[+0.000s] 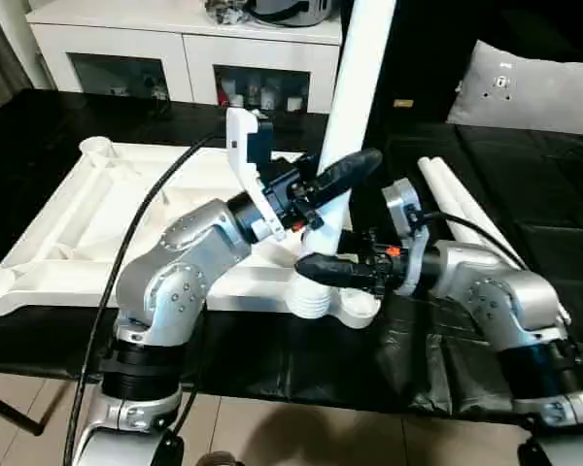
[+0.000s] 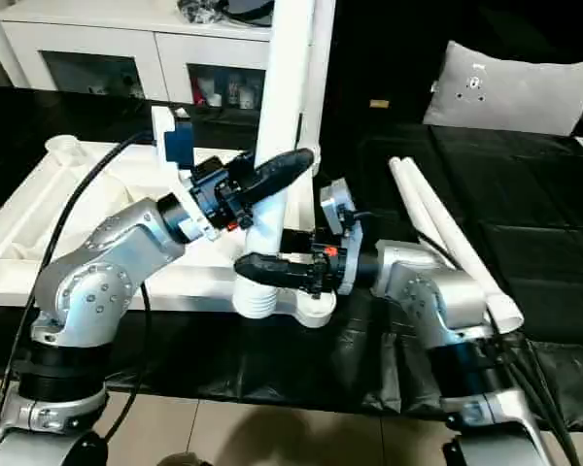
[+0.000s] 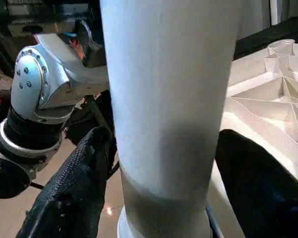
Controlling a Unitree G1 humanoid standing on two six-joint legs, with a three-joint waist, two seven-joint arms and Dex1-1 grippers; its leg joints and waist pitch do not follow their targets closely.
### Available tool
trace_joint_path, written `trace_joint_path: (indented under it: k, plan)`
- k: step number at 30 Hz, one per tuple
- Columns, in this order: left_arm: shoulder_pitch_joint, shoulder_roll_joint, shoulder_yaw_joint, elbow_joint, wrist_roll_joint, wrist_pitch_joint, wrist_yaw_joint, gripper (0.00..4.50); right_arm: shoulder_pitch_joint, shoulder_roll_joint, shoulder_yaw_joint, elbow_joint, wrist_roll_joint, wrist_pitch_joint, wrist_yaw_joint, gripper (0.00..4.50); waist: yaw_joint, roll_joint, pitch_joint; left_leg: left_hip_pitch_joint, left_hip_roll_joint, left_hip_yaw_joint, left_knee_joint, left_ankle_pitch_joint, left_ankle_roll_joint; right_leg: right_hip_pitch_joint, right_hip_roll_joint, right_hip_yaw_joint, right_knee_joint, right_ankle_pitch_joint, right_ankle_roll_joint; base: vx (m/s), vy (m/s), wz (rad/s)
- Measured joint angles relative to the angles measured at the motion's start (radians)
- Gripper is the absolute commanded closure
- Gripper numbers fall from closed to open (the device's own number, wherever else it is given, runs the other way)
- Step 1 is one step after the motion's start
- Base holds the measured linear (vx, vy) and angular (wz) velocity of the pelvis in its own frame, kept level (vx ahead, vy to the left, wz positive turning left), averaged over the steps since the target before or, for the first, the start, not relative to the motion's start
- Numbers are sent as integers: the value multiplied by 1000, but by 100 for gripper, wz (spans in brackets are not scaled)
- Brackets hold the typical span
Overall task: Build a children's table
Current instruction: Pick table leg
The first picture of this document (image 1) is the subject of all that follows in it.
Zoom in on white glass-door cabinet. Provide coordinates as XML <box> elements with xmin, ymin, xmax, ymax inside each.
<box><xmin>26</xmin><ymin>7</ymin><xmax>344</xmax><ymax>116</ymax></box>

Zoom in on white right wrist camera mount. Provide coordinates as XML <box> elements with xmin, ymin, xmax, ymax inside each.
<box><xmin>382</xmin><ymin>178</ymin><xmax>431</xmax><ymax>297</ymax></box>

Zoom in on black metal table leg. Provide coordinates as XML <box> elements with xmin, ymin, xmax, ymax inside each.
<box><xmin>0</xmin><ymin>387</ymin><xmax>45</xmax><ymax>436</ymax></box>

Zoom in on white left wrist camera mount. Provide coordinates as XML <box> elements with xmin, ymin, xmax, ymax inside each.
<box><xmin>225</xmin><ymin>107</ymin><xmax>288</xmax><ymax>244</ymax></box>

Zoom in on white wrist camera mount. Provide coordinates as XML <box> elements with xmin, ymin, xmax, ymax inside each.
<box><xmin>382</xmin><ymin>178</ymin><xmax>431</xmax><ymax>297</ymax></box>
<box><xmin>225</xmin><ymin>107</ymin><xmax>288</xmax><ymax>244</ymax></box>

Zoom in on grey cushion with metal fittings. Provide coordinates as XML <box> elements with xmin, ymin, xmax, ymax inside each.
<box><xmin>446</xmin><ymin>39</ymin><xmax>583</xmax><ymax>137</ymax></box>

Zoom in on white plastic table top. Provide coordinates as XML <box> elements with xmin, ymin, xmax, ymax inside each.
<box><xmin>0</xmin><ymin>137</ymin><xmax>383</xmax><ymax>331</ymax></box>

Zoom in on white plastic table leg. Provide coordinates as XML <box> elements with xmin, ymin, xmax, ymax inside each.
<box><xmin>291</xmin><ymin>0</ymin><xmax>397</xmax><ymax>319</ymax></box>
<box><xmin>416</xmin><ymin>157</ymin><xmax>497</xmax><ymax>244</ymax></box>
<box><xmin>429</xmin><ymin>154</ymin><xmax>531</xmax><ymax>273</ymax></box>

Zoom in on black table mat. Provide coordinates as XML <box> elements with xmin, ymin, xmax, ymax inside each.
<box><xmin>0</xmin><ymin>89</ymin><xmax>583</xmax><ymax>414</ymax></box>

